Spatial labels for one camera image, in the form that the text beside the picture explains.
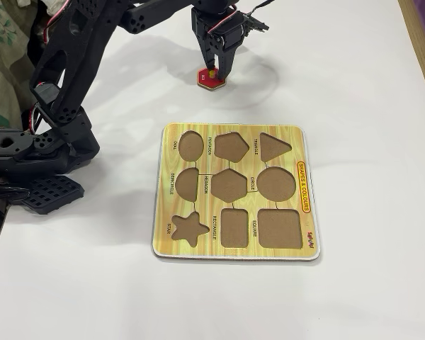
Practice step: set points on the wooden shape puzzle board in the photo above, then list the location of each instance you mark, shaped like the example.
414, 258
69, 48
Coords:
233, 163

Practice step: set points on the black table clamp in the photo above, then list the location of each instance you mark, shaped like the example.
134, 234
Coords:
7, 193

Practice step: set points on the black square wrist camera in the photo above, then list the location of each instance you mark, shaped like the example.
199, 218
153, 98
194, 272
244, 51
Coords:
256, 23

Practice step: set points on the red hexagon piece yellow pin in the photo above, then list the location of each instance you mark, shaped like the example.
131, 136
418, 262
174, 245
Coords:
203, 79

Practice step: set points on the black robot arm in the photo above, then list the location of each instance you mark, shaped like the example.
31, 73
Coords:
74, 53

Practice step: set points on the black grid base plate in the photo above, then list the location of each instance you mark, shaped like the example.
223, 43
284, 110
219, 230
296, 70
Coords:
76, 193

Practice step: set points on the floral print cloth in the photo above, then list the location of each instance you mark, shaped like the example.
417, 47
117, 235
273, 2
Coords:
3, 53

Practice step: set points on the white crumpled cloth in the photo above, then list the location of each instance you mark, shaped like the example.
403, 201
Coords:
53, 4

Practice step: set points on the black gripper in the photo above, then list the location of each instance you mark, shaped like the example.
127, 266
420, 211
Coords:
215, 45

